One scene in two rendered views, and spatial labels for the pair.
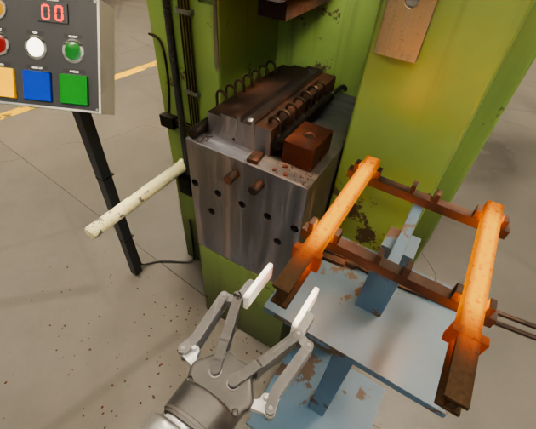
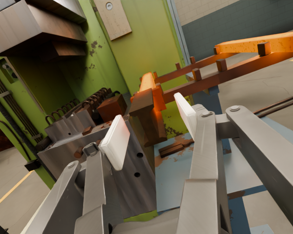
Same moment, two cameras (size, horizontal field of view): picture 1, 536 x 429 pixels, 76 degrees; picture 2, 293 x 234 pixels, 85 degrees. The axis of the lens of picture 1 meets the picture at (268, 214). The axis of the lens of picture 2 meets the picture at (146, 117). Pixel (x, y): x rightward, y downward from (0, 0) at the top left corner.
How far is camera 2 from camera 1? 38 cm
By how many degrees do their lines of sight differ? 29
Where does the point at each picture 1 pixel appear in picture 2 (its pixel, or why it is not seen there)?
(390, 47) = (116, 32)
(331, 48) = (100, 80)
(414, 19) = (116, 12)
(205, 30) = (23, 95)
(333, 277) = (184, 157)
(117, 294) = not seen: outside the picture
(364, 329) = (233, 165)
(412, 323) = not seen: hidden behind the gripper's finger
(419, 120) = (154, 57)
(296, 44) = (84, 90)
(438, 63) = (141, 26)
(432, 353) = not seen: hidden behind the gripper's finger
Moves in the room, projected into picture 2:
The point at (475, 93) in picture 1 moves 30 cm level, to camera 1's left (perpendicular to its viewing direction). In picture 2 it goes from (166, 26) to (95, 53)
